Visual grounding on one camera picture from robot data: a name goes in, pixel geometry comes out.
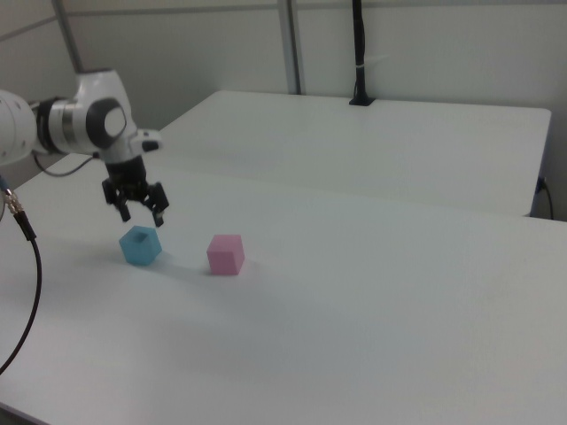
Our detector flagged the black cable at table edge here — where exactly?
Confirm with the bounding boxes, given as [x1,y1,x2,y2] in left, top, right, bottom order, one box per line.
[536,175,555,220]

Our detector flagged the blue cube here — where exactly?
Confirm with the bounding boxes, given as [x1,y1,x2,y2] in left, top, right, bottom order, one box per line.
[118,224,162,267]

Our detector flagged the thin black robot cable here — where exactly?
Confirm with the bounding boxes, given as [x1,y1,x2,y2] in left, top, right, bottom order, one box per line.
[31,151,101,177]

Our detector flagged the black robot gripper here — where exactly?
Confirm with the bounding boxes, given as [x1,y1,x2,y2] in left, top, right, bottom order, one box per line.
[101,150,171,228]

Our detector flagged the black camera stand pole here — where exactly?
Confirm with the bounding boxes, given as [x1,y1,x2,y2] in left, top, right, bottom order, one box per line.
[348,0,377,107]

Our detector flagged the black cable with metal connector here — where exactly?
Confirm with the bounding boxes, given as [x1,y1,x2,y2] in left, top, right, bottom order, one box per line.
[0,174,43,375]

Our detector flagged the pink cube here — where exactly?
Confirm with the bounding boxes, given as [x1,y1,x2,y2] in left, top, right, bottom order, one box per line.
[206,234,245,276]

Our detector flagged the metal partition post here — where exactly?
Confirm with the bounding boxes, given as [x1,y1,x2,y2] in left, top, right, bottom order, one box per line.
[278,0,307,96]

